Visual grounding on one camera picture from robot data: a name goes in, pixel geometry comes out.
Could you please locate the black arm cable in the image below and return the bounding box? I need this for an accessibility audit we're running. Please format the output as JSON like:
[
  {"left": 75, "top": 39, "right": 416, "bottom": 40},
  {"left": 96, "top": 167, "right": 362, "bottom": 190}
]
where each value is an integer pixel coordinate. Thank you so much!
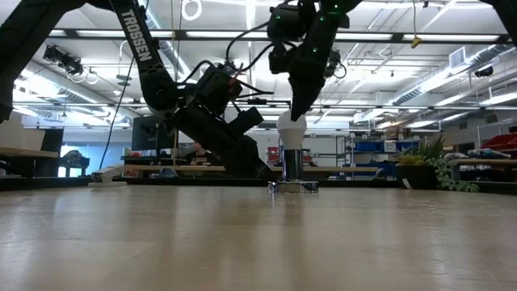
[
  {"left": 224, "top": 19, "right": 280, "bottom": 76},
  {"left": 175, "top": 59, "right": 275, "bottom": 100}
]

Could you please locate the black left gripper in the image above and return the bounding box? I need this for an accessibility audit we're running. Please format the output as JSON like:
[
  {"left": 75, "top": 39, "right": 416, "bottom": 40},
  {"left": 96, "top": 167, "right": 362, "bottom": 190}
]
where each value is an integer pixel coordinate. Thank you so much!
[{"left": 170, "top": 104, "right": 279, "bottom": 181}]

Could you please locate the chrome lamp base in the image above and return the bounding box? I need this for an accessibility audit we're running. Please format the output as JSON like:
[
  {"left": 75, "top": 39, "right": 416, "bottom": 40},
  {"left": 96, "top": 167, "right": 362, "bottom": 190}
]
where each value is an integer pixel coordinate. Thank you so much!
[{"left": 267, "top": 148, "right": 320, "bottom": 195}]

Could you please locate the shelf with blue bins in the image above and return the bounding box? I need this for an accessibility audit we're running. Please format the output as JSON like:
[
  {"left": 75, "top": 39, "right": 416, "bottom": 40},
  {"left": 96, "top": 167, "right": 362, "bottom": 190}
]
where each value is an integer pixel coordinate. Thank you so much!
[{"left": 334, "top": 133, "right": 409, "bottom": 179}]

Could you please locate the wooden table with clutter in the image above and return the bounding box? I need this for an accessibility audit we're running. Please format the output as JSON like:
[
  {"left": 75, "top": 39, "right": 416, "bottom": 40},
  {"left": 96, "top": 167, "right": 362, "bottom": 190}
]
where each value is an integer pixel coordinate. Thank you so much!
[{"left": 447, "top": 157, "right": 517, "bottom": 182}]

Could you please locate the black hanging cable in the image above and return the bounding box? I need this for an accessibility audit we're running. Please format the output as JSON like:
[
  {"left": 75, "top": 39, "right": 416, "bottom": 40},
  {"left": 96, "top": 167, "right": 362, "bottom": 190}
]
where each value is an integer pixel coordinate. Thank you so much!
[{"left": 98, "top": 56, "right": 135, "bottom": 171}]

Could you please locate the blue white bag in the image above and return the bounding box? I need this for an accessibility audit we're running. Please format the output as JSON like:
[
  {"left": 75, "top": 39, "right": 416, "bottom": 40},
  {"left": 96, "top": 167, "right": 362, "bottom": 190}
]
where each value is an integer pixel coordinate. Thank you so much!
[{"left": 156, "top": 166, "right": 180, "bottom": 179}]

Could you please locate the wooden side table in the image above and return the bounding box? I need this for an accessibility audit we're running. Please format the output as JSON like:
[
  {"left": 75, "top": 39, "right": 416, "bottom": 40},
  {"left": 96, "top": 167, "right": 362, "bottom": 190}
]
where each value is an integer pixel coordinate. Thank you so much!
[{"left": 0, "top": 145, "right": 60, "bottom": 179}]

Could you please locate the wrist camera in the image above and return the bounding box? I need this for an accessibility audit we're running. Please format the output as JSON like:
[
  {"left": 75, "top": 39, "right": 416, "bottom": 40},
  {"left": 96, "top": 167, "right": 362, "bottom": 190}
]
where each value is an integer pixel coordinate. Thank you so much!
[
  {"left": 231, "top": 106, "right": 267, "bottom": 135},
  {"left": 267, "top": 42, "right": 293, "bottom": 76}
]

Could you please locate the red bin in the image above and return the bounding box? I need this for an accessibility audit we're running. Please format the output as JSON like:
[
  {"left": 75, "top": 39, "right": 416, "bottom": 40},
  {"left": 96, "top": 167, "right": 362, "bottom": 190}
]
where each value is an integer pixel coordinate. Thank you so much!
[{"left": 479, "top": 132, "right": 517, "bottom": 159}]

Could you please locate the potted succulent plant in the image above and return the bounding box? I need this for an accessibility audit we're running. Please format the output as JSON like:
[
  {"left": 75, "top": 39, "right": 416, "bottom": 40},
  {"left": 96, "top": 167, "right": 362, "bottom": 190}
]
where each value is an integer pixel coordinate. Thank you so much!
[{"left": 393, "top": 135, "right": 481, "bottom": 193}]

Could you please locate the person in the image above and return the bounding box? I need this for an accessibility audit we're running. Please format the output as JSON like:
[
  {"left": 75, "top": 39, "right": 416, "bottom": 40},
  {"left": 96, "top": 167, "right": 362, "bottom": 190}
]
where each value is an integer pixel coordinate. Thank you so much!
[{"left": 182, "top": 141, "right": 222, "bottom": 167}]

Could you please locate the white grey small device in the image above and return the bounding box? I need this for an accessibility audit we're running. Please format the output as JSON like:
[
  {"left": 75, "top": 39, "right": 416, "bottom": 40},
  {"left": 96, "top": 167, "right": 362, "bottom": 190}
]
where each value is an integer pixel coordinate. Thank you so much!
[{"left": 87, "top": 163, "right": 128, "bottom": 188}]

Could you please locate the white hanging ring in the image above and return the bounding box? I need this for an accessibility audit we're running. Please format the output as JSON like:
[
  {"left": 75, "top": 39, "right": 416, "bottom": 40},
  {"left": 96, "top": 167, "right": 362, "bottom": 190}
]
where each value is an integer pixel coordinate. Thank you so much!
[{"left": 180, "top": 0, "right": 204, "bottom": 22}]

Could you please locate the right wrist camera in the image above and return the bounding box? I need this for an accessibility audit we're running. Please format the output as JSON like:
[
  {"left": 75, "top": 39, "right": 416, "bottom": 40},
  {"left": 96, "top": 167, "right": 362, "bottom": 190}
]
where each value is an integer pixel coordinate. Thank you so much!
[{"left": 267, "top": 42, "right": 293, "bottom": 76}]

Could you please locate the black ceiling camera rig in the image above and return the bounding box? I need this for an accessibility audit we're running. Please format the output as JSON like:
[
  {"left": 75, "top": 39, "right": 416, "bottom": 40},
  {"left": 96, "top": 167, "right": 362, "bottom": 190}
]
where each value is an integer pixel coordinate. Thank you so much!
[{"left": 42, "top": 43, "right": 85, "bottom": 77}]

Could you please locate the ceiling air vent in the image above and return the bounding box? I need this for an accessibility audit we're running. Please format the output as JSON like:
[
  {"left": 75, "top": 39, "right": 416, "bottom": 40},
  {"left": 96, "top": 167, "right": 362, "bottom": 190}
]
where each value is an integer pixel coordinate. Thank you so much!
[{"left": 448, "top": 45, "right": 470, "bottom": 69}]

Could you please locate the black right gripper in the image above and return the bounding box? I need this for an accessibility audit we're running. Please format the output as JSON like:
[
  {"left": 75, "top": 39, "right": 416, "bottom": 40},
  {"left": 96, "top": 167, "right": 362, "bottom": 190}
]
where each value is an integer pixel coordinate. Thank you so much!
[{"left": 288, "top": 2, "right": 351, "bottom": 123}]

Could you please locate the black aluminium frame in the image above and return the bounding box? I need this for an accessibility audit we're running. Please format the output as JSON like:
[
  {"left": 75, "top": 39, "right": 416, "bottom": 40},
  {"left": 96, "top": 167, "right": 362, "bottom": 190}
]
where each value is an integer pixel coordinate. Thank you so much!
[{"left": 0, "top": 175, "right": 517, "bottom": 196}]

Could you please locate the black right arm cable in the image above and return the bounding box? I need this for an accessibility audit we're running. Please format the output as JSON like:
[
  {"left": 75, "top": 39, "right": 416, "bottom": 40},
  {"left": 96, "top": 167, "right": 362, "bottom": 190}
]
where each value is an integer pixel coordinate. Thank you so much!
[{"left": 224, "top": 19, "right": 280, "bottom": 76}]

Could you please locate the yellow hanging tag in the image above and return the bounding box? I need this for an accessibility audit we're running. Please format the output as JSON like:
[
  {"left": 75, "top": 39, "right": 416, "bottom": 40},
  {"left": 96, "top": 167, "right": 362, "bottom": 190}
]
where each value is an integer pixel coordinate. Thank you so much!
[{"left": 410, "top": 0, "right": 423, "bottom": 50}]

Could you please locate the black monitor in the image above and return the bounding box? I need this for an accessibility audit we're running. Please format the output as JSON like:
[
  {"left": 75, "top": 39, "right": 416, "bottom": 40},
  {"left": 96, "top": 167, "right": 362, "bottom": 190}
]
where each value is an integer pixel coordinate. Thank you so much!
[{"left": 131, "top": 115, "right": 179, "bottom": 151}]

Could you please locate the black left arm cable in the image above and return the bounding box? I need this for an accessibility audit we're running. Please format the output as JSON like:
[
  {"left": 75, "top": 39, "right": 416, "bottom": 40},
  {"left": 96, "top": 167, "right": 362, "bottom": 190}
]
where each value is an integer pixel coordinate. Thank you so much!
[{"left": 175, "top": 59, "right": 275, "bottom": 100}]

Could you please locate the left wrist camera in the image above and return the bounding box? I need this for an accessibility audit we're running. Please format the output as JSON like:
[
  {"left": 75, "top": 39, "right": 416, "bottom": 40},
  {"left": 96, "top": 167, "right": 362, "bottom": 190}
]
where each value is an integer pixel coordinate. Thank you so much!
[{"left": 231, "top": 106, "right": 267, "bottom": 135}]

